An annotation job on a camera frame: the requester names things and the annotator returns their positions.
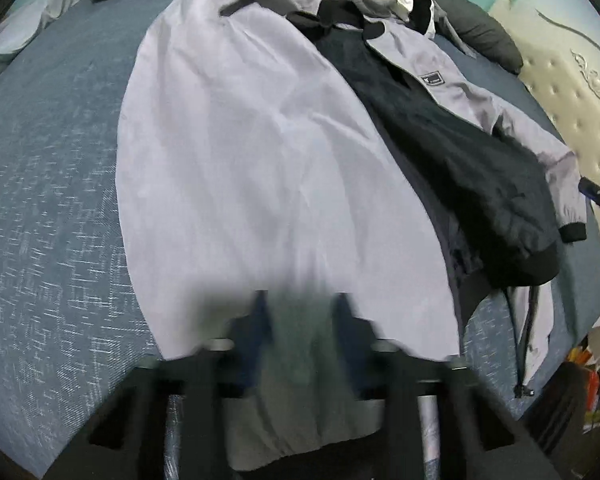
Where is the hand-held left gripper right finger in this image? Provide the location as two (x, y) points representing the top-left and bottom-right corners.
(330, 292), (561, 480)

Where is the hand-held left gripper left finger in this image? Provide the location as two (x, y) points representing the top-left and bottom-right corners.
(45, 290), (276, 480)

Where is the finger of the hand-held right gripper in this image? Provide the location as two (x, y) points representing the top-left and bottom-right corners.
(577, 176), (600, 221)

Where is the grey jacket with black cuffs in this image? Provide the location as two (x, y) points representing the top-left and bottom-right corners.
(115, 0), (588, 471)

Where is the cream tufted headboard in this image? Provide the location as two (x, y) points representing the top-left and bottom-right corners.
(487, 0), (600, 241)

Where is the dark grey duvet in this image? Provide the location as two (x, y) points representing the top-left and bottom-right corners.
(89, 0), (525, 76)

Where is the bed with blue sheet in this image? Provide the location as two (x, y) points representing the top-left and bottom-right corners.
(0, 0), (600, 480)

